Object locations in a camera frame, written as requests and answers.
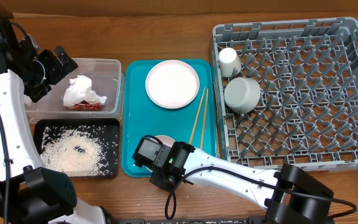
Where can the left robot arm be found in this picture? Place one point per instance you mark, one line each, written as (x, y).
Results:
(30, 192)

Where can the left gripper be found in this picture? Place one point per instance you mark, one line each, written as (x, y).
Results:
(58, 70)

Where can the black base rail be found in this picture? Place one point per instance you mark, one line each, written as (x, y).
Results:
(197, 221)

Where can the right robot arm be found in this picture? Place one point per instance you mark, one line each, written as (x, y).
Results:
(288, 195)

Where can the white paper cup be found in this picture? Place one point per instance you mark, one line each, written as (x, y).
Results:
(229, 62)

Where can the white round plate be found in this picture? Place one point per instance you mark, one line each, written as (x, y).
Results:
(172, 84)

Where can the small grey bowl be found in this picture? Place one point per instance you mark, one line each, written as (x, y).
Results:
(242, 94)

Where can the clear plastic bin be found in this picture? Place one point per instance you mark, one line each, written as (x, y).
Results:
(107, 80)

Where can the wooden chopstick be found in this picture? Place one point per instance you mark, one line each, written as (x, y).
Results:
(197, 116)
(204, 118)

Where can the teal serving tray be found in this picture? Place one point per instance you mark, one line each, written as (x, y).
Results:
(141, 116)

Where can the black plastic tray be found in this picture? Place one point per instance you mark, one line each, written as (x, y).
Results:
(39, 124)

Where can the grey dishwasher rack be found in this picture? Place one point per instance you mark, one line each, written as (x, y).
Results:
(307, 114)

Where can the pile of rice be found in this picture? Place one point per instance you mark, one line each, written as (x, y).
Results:
(73, 152)

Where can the white napkin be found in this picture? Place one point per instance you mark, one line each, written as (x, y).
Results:
(80, 90)

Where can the red snack wrapper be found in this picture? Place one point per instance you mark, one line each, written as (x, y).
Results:
(85, 106)

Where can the pink bowl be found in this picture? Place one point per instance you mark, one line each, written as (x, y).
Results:
(166, 140)

